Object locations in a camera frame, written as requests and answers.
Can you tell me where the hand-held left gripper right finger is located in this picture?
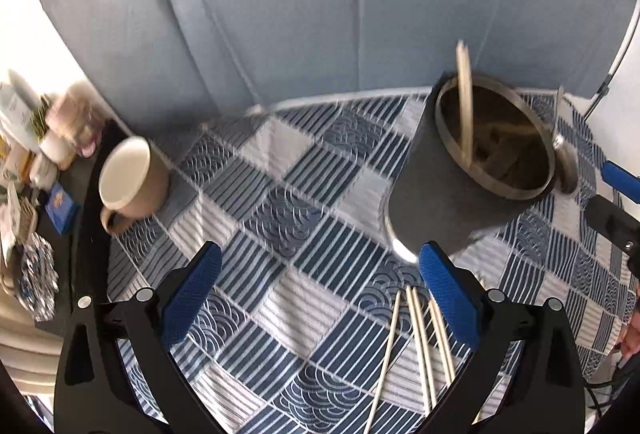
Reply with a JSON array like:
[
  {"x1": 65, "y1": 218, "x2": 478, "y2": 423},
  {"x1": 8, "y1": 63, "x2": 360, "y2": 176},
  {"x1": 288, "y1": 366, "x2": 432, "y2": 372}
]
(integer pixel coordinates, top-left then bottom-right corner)
[{"x1": 419, "y1": 241, "x2": 586, "y2": 434}]

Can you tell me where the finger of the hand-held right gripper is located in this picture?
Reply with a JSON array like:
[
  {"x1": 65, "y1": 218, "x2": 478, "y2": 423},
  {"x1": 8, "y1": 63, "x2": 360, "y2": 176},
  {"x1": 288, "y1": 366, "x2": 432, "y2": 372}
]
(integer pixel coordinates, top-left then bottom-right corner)
[
  {"x1": 585, "y1": 196, "x2": 640, "y2": 265},
  {"x1": 601, "y1": 160, "x2": 640, "y2": 205}
]

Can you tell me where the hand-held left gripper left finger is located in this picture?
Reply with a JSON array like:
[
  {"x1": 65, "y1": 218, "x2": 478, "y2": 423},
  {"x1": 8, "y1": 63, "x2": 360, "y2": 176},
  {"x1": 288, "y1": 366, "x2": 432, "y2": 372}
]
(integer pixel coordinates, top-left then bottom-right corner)
[{"x1": 54, "y1": 241, "x2": 223, "y2": 434}]

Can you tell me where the black cylindrical utensil holder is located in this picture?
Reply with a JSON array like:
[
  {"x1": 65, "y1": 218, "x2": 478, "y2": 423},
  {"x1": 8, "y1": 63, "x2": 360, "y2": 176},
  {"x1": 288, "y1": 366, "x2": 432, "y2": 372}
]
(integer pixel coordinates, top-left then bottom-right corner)
[{"x1": 384, "y1": 71, "x2": 558, "y2": 262}]

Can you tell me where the metal spoon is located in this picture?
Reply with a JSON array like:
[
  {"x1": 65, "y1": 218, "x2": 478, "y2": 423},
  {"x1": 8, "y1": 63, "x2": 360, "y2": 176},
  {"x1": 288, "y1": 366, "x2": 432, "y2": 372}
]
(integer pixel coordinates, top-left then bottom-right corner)
[{"x1": 550, "y1": 86, "x2": 581, "y2": 195}]

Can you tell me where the beige ceramic mug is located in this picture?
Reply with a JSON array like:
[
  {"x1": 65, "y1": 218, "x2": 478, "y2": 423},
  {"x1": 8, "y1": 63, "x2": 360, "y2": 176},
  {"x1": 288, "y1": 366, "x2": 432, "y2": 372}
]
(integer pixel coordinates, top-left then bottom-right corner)
[{"x1": 98, "y1": 136, "x2": 171, "y2": 235}]

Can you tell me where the white stand pole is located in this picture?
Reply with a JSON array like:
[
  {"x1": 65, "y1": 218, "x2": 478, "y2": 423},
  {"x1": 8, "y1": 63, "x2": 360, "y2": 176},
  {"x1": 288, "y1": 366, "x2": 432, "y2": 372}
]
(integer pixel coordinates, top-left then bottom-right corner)
[{"x1": 585, "y1": 0, "x2": 640, "y2": 120}]

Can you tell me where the blue white checked tablecloth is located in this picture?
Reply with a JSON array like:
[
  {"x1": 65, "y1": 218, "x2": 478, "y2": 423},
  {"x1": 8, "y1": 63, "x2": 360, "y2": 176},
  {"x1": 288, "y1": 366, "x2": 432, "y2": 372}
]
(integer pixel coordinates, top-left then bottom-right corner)
[{"x1": 105, "y1": 89, "x2": 638, "y2": 434}]

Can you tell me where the small blue box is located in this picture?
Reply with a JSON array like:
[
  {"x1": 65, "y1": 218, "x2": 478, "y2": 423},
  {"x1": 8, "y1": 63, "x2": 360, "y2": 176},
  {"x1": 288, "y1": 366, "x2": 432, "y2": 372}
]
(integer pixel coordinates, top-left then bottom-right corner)
[{"x1": 45, "y1": 184, "x2": 81, "y2": 235}]

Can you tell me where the pink glass jar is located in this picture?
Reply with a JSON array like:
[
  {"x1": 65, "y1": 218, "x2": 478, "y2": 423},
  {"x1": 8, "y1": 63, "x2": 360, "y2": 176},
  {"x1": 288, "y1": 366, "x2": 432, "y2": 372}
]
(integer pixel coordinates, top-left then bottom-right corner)
[{"x1": 50, "y1": 81, "x2": 103, "y2": 157}]

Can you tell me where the white printed packet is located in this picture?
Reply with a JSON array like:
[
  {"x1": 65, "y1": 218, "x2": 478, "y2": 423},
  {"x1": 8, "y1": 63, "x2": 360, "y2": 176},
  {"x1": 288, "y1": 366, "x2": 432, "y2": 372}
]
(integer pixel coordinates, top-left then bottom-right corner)
[{"x1": 0, "y1": 69, "x2": 46, "y2": 150}]

